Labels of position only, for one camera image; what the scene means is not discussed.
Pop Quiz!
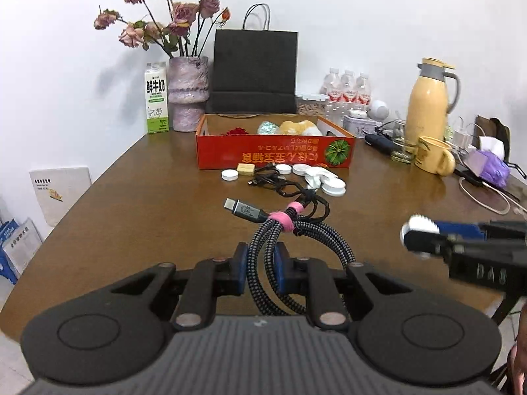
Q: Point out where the white cable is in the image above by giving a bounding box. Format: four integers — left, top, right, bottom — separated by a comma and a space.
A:
459, 177, 511, 215

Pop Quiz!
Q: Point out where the wooden desk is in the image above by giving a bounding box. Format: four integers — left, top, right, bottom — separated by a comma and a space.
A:
0, 125, 527, 338

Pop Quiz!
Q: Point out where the purple ceramic vase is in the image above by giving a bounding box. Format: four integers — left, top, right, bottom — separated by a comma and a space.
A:
167, 55, 210, 132

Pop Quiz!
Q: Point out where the thin black cable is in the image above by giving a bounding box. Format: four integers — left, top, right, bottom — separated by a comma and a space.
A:
247, 164, 330, 221

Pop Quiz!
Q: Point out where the black phone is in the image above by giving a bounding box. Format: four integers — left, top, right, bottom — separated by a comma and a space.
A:
453, 167, 484, 188

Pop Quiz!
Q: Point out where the yellow mug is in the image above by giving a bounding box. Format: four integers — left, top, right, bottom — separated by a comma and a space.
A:
414, 136, 457, 174

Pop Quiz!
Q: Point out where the white round gadget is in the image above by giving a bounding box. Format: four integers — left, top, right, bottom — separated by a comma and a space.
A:
368, 99, 390, 122

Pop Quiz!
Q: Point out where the black handheld device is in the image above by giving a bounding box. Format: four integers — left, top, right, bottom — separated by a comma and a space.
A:
364, 132, 394, 155

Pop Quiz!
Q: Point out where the braided cable with pink strap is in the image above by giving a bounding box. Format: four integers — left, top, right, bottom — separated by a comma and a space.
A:
223, 197, 357, 317

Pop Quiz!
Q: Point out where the yellow and white plush toy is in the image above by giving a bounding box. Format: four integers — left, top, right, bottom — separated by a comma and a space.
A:
277, 119, 324, 136

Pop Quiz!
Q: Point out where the dried flower bouquet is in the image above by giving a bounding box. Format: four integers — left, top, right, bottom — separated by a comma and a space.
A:
94, 0, 231, 59

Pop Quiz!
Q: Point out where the person's right forearm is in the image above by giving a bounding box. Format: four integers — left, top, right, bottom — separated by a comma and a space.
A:
508, 339, 527, 395

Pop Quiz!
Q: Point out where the yellow thermos jug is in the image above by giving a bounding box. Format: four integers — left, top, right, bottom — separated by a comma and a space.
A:
405, 58, 461, 145

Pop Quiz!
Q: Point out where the white and green milk carton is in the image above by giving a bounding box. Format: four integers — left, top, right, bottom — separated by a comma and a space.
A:
144, 62, 169, 134

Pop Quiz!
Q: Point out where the clear water bottle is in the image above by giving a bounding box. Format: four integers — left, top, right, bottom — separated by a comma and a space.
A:
320, 68, 344, 122
340, 70, 358, 110
355, 73, 373, 110

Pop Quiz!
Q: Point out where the clear snack container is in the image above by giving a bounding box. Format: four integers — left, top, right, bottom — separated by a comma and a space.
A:
295, 92, 330, 117

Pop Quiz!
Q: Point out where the clear glass cup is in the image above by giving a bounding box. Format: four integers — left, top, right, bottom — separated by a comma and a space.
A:
390, 119, 416, 164

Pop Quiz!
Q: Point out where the grey and white box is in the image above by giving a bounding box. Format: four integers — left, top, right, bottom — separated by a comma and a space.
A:
2, 217, 44, 274

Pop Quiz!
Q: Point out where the white tin box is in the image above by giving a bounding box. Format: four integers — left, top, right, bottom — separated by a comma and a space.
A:
343, 109, 381, 138

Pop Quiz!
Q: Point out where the purple tissue pack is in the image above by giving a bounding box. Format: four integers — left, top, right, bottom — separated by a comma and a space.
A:
467, 148, 511, 188

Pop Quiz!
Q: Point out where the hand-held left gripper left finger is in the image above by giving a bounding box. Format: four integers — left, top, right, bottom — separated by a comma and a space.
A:
103, 243, 248, 330

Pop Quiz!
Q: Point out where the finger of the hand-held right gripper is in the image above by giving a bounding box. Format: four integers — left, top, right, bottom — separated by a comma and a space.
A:
436, 221, 527, 240
405, 232, 527, 260

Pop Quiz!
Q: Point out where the black paper bag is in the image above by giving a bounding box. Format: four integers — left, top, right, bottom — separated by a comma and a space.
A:
206, 3, 299, 115

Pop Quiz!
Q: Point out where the white flat box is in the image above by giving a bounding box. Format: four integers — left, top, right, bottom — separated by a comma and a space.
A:
29, 167, 92, 227

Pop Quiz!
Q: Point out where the red cardboard box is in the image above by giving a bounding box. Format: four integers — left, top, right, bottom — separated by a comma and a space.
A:
195, 113, 355, 171

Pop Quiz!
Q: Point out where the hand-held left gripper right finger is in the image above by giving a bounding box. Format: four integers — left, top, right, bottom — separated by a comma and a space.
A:
275, 242, 416, 330

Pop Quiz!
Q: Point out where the brown and black bag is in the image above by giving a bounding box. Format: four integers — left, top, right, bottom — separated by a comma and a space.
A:
475, 115, 513, 161

